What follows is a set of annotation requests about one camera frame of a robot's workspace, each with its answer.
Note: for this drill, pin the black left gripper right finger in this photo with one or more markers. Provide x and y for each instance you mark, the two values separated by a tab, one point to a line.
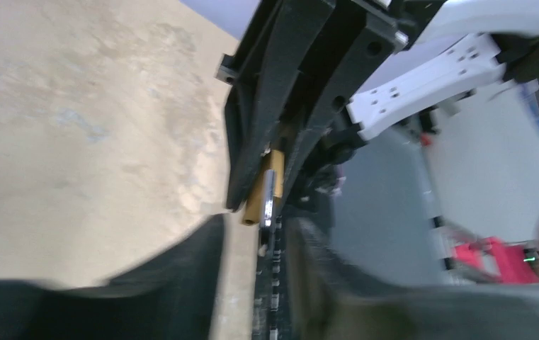
332	299

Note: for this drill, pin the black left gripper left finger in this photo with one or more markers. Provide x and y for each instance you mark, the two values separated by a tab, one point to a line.
170	296

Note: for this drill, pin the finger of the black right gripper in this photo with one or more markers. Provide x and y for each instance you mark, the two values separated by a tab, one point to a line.
266	78
357	43

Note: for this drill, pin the small brass padlock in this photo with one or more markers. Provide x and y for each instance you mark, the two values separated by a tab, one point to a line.
266	192

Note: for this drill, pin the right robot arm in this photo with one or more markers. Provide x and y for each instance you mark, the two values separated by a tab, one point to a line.
313	81

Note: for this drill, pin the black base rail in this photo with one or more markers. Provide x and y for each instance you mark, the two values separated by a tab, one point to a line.
272	314

